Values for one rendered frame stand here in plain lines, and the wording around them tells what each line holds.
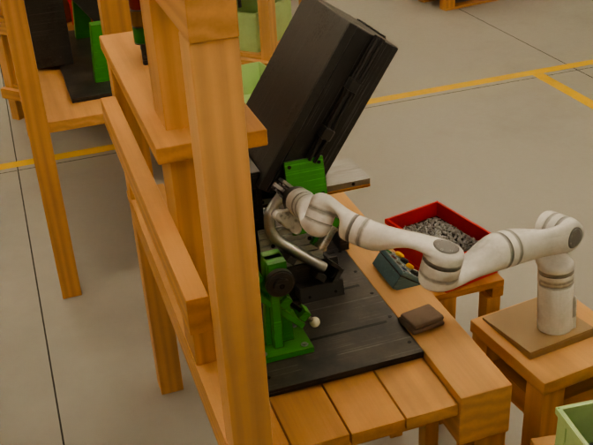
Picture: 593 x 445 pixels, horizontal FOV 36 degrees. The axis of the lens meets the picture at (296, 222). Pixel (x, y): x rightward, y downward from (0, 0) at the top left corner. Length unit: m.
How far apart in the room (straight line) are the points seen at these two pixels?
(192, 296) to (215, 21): 0.62
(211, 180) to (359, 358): 0.82
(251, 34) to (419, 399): 3.24
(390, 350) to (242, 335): 0.59
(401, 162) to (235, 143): 3.82
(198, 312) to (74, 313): 2.40
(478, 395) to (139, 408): 1.77
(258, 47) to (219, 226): 3.45
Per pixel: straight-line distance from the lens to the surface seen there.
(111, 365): 3.92
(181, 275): 2.00
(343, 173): 2.73
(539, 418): 2.45
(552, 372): 2.41
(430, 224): 2.96
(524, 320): 2.55
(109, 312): 4.26
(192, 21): 1.57
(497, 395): 2.27
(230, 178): 1.69
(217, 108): 1.64
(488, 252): 2.17
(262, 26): 5.02
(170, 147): 1.97
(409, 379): 2.30
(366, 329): 2.43
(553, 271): 2.40
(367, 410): 2.21
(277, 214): 2.29
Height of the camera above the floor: 2.32
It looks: 29 degrees down
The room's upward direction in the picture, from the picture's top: 3 degrees counter-clockwise
